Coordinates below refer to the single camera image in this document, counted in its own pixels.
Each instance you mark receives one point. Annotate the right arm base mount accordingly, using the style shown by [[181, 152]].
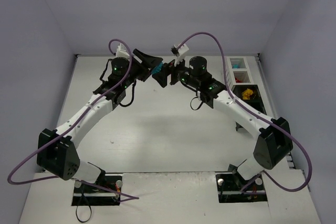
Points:
[[232, 188]]

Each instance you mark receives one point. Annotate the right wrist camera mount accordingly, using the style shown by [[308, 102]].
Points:
[[179, 51]]

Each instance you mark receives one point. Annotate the red curved lego brick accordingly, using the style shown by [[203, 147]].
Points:
[[238, 79]]

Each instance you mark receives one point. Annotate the large yellow lego brick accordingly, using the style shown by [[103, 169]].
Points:
[[248, 94]]

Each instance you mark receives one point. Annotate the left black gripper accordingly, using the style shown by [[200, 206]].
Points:
[[142, 63]]

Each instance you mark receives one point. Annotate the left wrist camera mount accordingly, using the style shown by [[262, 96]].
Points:
[[121, 51]]

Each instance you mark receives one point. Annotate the blue red yellow lego stack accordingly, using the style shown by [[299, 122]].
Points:
[[157, 69]]

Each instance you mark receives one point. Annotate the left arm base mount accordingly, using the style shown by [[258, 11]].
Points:
[[85, 195]]

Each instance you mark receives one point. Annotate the black slotted container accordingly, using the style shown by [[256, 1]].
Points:
[[256, 102]]

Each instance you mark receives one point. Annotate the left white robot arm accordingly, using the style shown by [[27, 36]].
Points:
[[58, 147]]

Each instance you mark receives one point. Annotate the white slotted container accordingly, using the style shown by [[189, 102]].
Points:
[[243, 73]]

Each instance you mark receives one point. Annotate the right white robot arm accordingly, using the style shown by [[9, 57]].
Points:
[[272, 145]]

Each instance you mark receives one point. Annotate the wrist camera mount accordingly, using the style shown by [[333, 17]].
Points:
[[121, 51], [179, 51]]

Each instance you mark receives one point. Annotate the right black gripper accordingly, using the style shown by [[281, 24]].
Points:
[[170, 73]]

